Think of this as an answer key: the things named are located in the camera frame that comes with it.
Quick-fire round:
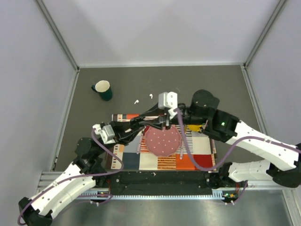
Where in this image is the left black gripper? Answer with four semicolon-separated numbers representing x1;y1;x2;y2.
95;120;145;156

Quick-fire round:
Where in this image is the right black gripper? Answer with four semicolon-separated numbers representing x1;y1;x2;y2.
140;101;208;130

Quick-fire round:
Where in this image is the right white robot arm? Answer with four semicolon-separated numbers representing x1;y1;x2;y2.
140;89;301;188

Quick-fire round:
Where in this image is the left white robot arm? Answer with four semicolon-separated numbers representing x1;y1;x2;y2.
17;116;145;226

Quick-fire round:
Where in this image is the pink dotted plate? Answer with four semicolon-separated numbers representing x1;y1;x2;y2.
145;126;182;157

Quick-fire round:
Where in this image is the yellow transparent mug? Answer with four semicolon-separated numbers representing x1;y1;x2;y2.
187;125;204;133

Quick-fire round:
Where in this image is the dark green mug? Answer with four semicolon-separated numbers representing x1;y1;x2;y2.
91;80;113;101

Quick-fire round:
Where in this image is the colourful patchwork placemat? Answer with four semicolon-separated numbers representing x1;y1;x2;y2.
111;126;216;171

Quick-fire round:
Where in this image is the pink handled fork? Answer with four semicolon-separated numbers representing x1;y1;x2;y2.
136;133;143;154

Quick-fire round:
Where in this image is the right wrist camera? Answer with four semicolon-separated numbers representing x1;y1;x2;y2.
158;92;178;118

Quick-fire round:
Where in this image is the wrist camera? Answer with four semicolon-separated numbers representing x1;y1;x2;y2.
92;124;116;144
158;92;178;118

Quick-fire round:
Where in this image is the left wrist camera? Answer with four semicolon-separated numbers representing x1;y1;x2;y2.
92;124;116;144

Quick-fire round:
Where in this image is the pink handled knife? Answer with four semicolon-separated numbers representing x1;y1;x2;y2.
180;135;185;160

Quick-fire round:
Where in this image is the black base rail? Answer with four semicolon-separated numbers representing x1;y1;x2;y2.
37;169;294;201

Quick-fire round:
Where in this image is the left aluminium frame post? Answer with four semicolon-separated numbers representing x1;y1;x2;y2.
34;0;80;72

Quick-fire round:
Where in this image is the aluminium frame post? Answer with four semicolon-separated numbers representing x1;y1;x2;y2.
243;0;287;70
34;0;80;72

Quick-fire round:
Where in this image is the right aluminium frame post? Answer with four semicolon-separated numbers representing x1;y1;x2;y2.
243;0;287;70

